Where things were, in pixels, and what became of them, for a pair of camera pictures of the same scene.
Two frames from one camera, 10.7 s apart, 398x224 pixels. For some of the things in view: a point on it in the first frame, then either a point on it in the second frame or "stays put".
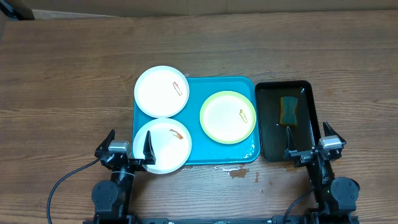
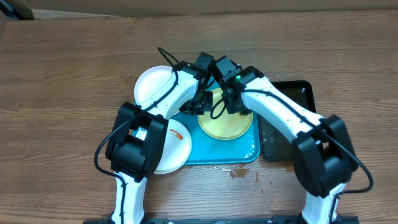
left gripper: (148, 156) to (208, 106)
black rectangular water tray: (282, 104) stays put
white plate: (170, 142) stays put
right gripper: (305, 157) to (236, 109)
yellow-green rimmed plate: (227, 117) stays put
